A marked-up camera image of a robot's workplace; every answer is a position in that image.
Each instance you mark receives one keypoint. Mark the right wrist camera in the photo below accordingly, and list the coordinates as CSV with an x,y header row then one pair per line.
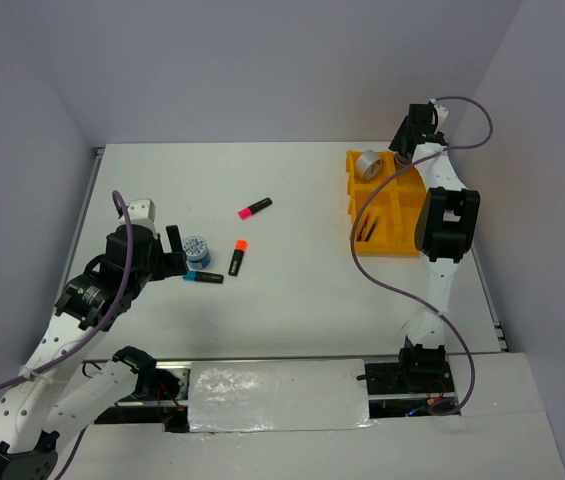
x,y
440,115

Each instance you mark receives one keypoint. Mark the red gel pen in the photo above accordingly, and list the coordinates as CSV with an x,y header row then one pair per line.
x,y
362,232

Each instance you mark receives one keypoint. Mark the blue highlighter marker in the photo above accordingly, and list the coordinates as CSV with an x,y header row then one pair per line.
x,y
204,277

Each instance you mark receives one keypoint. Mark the orange highlighter marker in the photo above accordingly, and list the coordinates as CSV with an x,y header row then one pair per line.
x,y
237,257

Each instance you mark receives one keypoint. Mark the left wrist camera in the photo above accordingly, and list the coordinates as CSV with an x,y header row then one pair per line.
x,y
142,212

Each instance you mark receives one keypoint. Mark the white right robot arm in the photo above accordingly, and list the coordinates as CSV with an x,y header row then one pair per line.
x,y
443,234

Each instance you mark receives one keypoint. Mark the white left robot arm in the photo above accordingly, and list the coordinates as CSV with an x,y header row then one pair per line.
x,y
38,417

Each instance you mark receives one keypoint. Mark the left table aluminium rail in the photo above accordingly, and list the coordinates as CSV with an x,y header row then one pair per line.
x,y
97,158

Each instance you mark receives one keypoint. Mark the yellow compartment tray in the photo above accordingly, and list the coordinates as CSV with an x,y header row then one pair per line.
x,y
399,203

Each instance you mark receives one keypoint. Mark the pink highlighter marker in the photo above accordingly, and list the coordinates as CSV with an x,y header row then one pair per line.
x,y
254,208

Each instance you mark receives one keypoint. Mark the right table aluminium rail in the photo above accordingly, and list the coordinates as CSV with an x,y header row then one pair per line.
x,y
470,308

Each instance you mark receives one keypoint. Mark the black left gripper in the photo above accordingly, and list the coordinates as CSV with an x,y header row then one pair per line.
x,y
170,263

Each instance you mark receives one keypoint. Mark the blue paint jar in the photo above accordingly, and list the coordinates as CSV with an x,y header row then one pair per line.
x,y
197,252
402,160

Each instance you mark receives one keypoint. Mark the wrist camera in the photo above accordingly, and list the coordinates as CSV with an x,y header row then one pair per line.
x,y
142,212
440,115

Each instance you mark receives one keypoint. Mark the table aluminium rail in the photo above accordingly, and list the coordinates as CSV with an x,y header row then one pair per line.
x,y
97,158
470,308

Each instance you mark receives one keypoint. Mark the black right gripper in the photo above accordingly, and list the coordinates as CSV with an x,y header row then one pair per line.
x,y
404,131

